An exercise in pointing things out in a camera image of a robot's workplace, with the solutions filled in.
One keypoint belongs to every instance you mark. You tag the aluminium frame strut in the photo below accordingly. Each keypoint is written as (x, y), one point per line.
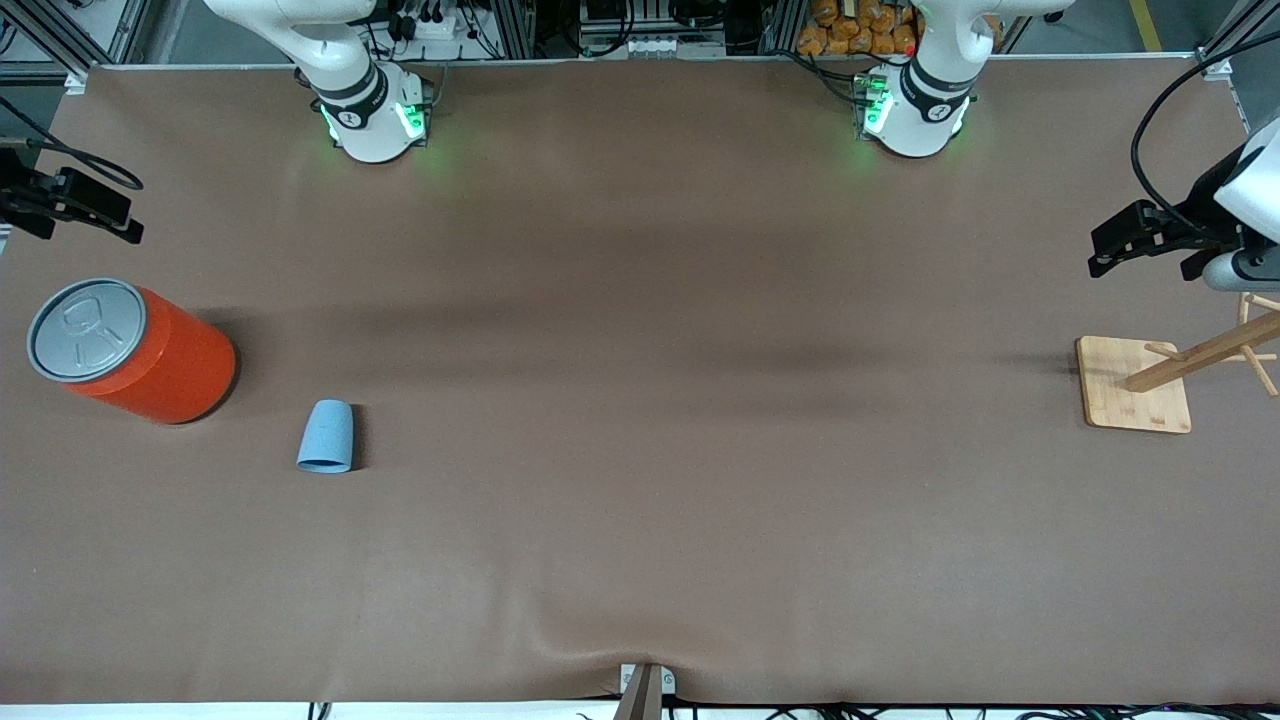
(55, 40)
(1228, 35)
(780, 28)
(512, 30)

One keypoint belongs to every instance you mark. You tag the orange can with grey lid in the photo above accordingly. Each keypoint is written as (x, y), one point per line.
(170, 365)

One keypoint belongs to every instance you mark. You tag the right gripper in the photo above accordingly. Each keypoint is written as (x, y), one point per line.
(22, 195)

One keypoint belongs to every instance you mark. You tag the blue plastic cup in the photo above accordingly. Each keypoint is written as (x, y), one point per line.
(325, 440)

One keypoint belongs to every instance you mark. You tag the grey bracket with brown post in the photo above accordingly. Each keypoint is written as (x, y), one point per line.
(645, 700)

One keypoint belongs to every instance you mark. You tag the white corner clamp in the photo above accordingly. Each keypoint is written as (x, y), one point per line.
(1217, 68)
(75, 83)

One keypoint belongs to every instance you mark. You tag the bamboo cup rack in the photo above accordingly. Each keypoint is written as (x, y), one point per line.
(1135, 395)

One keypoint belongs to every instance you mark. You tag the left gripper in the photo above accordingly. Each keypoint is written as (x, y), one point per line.
(1203, 208)

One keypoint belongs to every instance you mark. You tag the orange mesh bag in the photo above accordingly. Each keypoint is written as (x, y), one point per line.
(850, 35)

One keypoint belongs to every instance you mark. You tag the white power strip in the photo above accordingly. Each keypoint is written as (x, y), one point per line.
(430, 28)

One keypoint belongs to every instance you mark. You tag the brown table mat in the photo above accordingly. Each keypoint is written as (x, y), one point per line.
(640, 300)

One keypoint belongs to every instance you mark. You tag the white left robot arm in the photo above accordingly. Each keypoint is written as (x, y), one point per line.
(930, 110)

